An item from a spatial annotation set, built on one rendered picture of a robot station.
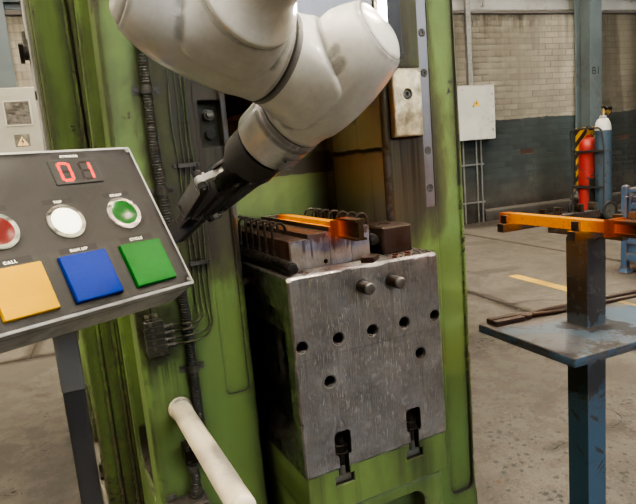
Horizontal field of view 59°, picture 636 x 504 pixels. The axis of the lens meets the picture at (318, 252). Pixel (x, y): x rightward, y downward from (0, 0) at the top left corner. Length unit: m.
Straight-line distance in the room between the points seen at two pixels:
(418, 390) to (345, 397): 0.20
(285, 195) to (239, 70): 1.18
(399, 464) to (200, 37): 1.13
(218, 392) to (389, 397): 0.40
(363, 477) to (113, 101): 0.98
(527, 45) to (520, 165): 1.73
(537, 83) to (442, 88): 7.76
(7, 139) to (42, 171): 5.57
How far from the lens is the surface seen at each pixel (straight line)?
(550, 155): 9.46
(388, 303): 1.27
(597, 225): 1.24
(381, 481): 1.42
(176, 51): 0.55
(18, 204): 0.94
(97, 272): 0.91
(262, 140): 0.67
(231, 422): 1.42
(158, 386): 1.34
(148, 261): 0.96
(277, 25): 0.53
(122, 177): 1.04
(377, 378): 1.31
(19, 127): 6.54
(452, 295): 1.66
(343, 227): 1.22
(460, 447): 1.83
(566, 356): 1.28
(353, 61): 0.60
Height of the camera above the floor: 1.15
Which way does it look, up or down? 10 degrees down
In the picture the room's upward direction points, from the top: 5 degrees counter-clockwise
